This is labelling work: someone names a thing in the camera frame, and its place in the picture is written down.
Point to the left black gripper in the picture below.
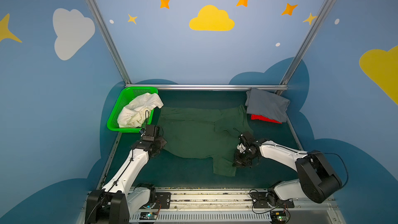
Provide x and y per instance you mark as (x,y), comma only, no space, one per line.
(159,143)

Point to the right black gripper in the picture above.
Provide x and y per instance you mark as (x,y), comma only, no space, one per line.
(241,158)

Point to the dark green t-shirt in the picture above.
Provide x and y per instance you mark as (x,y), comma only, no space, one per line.
(195,133)

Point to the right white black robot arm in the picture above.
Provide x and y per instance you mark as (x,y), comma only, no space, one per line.
(317,180)

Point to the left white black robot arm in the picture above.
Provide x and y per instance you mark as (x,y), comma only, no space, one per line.
(114,203)

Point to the cream white t-shirt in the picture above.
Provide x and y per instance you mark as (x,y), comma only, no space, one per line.
(138,110)

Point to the folded red t-shirt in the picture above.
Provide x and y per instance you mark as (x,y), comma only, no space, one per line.
(262,118)

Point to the folded grey t-shirt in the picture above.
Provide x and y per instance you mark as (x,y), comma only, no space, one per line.
(267,104)

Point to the green plastic basket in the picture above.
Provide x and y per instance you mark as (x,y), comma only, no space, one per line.
(125,97)

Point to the right small circuit board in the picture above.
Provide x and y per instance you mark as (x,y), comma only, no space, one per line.
(278,217)

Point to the small circuit board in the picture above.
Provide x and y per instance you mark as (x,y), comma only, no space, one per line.
(151,216)
(278,217)

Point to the left small circuit board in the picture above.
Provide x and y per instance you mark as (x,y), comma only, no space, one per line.
(151,216)

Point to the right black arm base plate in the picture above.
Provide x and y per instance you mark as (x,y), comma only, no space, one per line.
(264,199)

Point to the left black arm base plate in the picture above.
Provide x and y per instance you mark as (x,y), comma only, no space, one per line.
(162,201)

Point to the horizontal aluminium back rail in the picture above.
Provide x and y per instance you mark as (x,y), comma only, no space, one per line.
(212,87)

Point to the aluminium front mounting rail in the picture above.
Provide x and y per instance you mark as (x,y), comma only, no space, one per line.
(235,206)

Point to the left diagonal aluminium post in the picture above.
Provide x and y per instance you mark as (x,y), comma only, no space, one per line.
(92,4)

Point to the diagonal aluminium post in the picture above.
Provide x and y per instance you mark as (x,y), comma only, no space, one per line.
(310,36)
(92,4)

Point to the right diagonal aluminium post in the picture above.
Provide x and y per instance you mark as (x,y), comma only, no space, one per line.
(310,36)

